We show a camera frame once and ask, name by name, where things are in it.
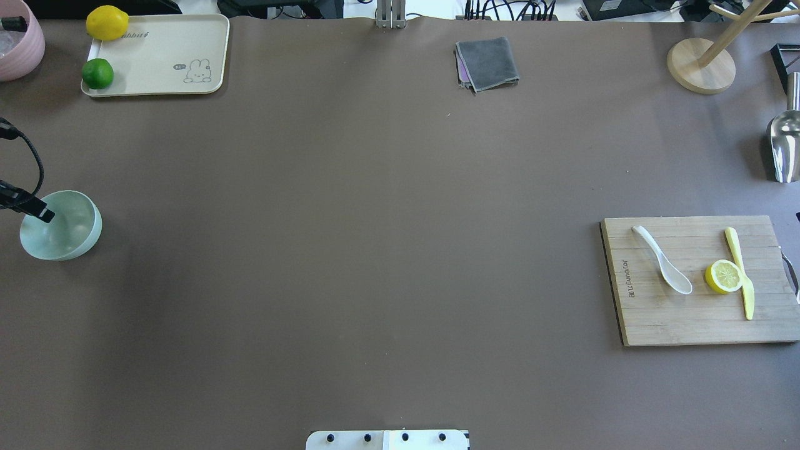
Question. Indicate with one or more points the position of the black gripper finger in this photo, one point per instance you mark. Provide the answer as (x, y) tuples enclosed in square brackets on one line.
[(21, 201)]

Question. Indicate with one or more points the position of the light green bowl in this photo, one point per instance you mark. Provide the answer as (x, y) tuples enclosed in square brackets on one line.
[(73, 230)]

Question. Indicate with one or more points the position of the pink bowl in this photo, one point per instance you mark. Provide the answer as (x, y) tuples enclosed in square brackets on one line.
[(22, 52)]

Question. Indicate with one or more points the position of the white ceramic spoon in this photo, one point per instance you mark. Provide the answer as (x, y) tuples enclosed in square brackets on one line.
[(671, 275)]

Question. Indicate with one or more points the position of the green lime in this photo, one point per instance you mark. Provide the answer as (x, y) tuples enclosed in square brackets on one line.
[(97, 74)]

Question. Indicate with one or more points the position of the yellow lemon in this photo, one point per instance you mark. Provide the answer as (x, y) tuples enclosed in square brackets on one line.
[(107, 23)]

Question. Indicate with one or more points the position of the beige cartoon tray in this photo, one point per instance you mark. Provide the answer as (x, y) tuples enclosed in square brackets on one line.
[(165, 54)]

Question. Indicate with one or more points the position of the grey folded cloth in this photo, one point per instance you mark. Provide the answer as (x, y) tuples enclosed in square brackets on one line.
[(485, 64)]

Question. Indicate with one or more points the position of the wooden cutting board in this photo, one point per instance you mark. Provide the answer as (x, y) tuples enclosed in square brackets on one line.
[(650, 313)]

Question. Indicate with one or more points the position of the wooden stand with round base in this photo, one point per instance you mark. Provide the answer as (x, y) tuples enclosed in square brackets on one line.
[(705, 67)]

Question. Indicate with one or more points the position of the half lemon slice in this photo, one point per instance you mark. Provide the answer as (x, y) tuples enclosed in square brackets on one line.
[(723, 276)]

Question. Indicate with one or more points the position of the yellow plastic knife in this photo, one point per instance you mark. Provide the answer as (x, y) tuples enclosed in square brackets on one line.
[(748, 292)]

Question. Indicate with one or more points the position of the metal scoop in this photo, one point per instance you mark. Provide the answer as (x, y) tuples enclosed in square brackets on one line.
[(784, 135)]

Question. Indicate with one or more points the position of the black box at table edge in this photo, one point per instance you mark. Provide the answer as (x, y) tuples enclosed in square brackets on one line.
[(785, 58)]

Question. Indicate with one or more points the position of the metal camera pole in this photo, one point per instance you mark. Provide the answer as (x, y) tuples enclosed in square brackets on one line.
[(390, 14)]

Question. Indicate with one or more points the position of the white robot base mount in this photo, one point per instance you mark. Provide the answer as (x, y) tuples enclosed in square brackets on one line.
[(390, 439)]

